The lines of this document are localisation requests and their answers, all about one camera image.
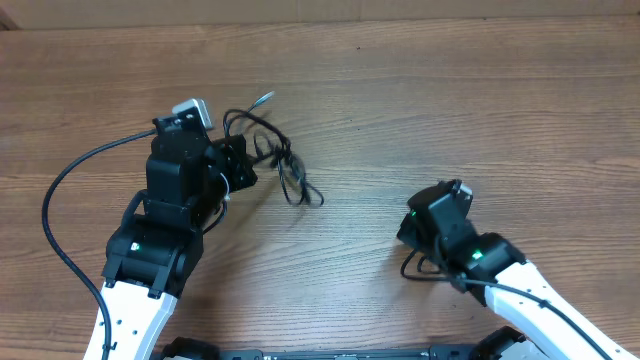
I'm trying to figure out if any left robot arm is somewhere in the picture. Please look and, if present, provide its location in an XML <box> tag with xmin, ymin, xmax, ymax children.
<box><xmin>85</xmin><ymin>132</ymin><xmax>257</xmax><ymax>359</ymax></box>

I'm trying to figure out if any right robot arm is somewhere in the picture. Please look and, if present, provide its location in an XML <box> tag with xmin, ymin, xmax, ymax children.
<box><xmin>396</xmin><ymin>179</ymin><xmax>633</xmax><ymax>360</ymax></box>

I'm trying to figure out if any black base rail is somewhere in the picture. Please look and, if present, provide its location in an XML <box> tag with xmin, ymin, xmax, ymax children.
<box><xmin>151</xmin><ymin>335</ymin><xmax>524</xmax><ymax>360</ymax></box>

